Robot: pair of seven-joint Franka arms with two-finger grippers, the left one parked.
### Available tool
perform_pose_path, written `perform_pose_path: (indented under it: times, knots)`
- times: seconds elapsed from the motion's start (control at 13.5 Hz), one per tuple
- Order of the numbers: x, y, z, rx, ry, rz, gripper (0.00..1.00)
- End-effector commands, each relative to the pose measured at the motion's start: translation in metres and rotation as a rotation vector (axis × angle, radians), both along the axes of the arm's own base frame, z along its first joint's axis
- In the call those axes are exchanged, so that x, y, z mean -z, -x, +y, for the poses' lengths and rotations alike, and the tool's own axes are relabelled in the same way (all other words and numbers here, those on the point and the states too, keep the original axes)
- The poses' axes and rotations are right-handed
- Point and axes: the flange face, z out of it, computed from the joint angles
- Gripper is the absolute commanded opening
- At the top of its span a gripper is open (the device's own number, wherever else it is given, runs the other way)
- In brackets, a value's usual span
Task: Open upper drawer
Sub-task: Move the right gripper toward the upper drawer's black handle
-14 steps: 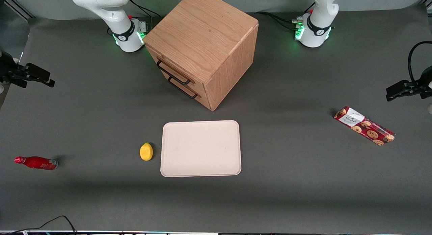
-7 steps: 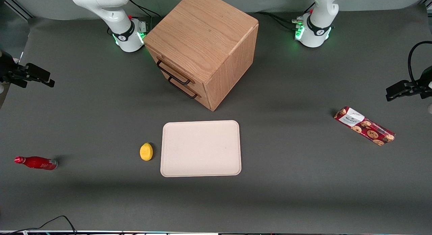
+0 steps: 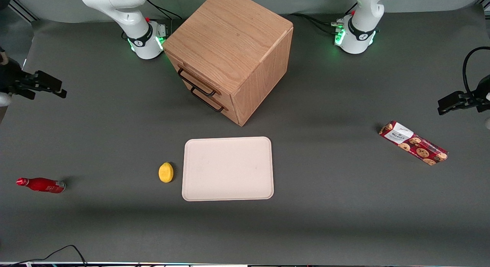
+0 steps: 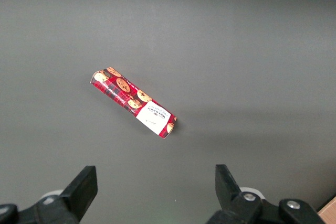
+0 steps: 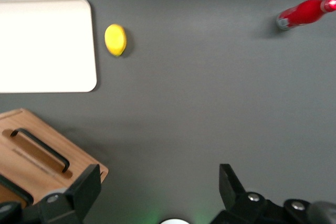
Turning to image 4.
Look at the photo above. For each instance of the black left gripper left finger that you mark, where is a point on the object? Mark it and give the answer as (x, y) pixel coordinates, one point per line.
(78, 192)

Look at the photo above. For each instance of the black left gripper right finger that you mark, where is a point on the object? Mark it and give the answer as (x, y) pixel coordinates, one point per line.
(231, 195)

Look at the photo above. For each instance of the red tartan cookie box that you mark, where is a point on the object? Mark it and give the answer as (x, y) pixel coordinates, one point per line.
(132, 98)

